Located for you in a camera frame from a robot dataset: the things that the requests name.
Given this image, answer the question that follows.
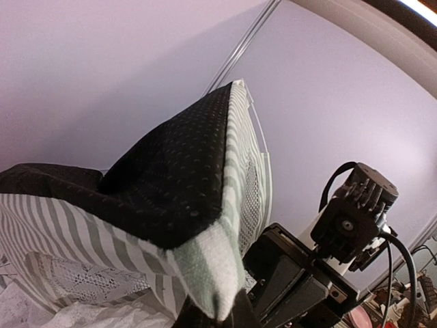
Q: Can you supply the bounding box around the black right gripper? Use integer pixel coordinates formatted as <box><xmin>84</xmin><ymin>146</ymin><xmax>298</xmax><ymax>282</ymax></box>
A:
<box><xmin>171</xmin><ymin>223</ymin><xmax>358</xmax><ymax>328</ymax></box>

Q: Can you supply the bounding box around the green striped pet tent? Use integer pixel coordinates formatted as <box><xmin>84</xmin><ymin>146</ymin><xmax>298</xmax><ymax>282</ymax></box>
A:
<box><xmin>1</xmin><ymin>80</ymin><xmax>266</xmax><ymax>320</ymax></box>

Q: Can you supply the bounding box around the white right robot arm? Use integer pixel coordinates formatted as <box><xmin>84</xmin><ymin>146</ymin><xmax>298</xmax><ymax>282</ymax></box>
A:
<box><xmin>243</xmin><ymin>162</ymin><xmax>417</xmax><ymax>327</ymax></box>

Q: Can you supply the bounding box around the aluminium frame post right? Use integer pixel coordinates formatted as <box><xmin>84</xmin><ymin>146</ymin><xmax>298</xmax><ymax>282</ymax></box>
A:
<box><xmin>203</xmin><ymin>0</ymin><xmax>281</xmax><ymax>96</ymax></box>

